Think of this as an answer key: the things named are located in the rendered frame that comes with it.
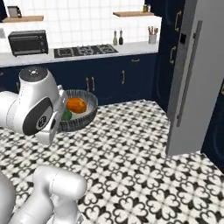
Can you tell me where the white utensil pot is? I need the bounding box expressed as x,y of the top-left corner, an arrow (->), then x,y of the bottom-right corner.
148,33 -> 158,45

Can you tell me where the green broccoli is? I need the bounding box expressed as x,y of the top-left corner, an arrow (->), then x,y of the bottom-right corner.
61,108 -> 74,122

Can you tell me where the navy tall cupboard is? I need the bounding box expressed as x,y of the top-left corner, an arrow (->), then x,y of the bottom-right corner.
144,0 -> 186,114

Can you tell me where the silver toaster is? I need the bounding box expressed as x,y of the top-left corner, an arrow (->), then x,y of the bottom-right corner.
6,5 -> 23,18

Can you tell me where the black toaster oven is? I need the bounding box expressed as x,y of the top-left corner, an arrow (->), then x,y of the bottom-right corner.
7,29 -> 50,57

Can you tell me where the green glass bottle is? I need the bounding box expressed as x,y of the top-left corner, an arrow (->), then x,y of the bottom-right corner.
112,28 -> 119,46

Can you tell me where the wooden wall shelf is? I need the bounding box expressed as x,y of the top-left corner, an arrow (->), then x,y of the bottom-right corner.
2,15 -> 45,24
112,10 -> 155,18

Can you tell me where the grey fridge door handle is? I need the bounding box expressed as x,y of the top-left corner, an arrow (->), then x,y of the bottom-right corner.
176,19 -> 204,128

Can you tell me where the orange chicken drumstick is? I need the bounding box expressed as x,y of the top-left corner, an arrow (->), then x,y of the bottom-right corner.
66,97 -> 88,115

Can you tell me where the navy cupboard side panel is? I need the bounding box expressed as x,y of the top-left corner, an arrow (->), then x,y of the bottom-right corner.
200,82 -> 224,173

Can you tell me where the navy base cupboard run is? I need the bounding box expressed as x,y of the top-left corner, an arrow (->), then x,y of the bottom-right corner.
0,52 -> 158,107

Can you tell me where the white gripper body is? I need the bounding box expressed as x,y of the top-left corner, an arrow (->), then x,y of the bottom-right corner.
36,84 -> 70,146

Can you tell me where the dark grey ribbed bowl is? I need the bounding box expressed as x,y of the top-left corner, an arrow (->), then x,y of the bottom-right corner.
57,88 -> 99,133

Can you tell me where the dark glass bottle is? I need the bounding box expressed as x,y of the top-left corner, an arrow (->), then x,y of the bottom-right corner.
118,28 -> 124,46

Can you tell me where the black gas hob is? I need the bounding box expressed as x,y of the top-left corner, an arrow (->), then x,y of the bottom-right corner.
52,43 -> 119,60

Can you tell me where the grey fridge door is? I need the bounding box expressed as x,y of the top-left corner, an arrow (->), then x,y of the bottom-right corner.
165,0 -> 224,158

